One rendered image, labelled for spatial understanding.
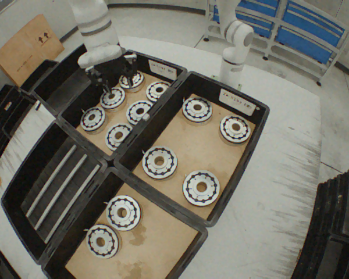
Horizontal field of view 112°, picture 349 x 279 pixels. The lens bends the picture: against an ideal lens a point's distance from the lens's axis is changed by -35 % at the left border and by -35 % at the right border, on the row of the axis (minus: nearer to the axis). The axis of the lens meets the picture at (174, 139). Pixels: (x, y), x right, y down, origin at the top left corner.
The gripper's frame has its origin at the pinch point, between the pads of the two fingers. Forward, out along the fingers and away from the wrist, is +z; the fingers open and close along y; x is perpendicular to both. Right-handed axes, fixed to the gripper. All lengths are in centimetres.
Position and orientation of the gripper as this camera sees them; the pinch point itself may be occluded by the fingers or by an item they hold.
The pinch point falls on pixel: (119, 85)
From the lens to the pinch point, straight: 51.8
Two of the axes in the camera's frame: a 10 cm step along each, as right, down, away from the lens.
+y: -9.8, 2.1, -0.5
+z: 0.6, 4.5, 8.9
